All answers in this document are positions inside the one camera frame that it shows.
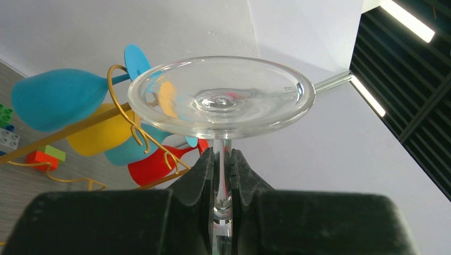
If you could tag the yellow back wine glass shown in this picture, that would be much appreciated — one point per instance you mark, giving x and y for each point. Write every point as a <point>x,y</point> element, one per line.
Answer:
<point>100,137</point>

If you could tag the blue green toy bricks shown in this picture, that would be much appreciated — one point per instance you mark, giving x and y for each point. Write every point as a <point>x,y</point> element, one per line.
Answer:
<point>9,139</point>

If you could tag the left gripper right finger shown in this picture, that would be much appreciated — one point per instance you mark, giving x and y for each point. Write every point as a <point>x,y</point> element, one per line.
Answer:
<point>317,225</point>

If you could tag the red back wine glass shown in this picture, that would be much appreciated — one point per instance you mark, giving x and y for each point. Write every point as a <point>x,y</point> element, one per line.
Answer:
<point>154,168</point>

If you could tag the red green toy bricks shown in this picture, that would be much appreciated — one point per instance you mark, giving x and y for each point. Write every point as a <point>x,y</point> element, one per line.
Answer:
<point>46,154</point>

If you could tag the gold wire glass rack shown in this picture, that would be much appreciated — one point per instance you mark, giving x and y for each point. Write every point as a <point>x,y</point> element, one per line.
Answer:
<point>135,130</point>

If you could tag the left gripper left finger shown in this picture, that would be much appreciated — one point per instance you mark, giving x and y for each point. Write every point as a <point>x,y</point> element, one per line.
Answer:
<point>116,221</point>

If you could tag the blue back wine glass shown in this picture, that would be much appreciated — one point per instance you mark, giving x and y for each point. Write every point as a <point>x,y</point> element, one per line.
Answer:
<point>55,99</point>

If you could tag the clear wine glass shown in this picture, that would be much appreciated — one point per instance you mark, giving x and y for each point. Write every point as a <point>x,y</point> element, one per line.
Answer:
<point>221,99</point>

